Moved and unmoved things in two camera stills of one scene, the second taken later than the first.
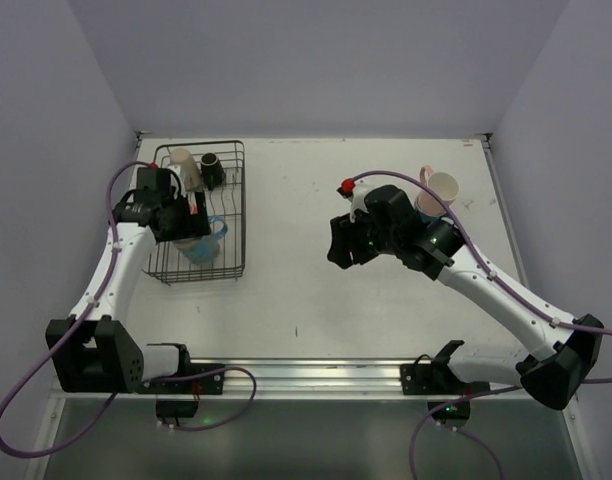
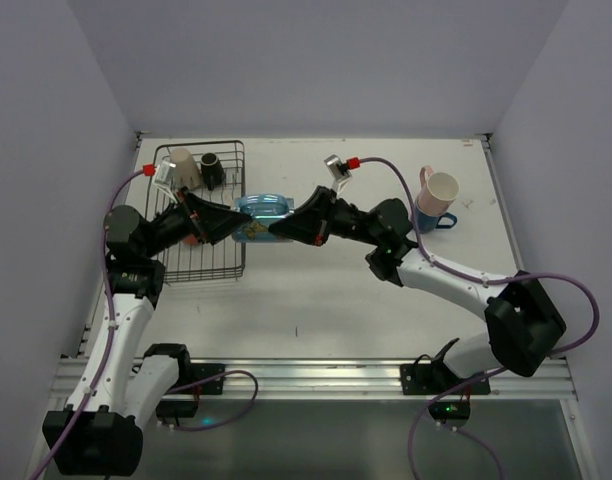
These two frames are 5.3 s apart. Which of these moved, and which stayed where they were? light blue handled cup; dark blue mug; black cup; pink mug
Moved: light blue handled cup
Stayed: black cup; dark blue mug; pink mug
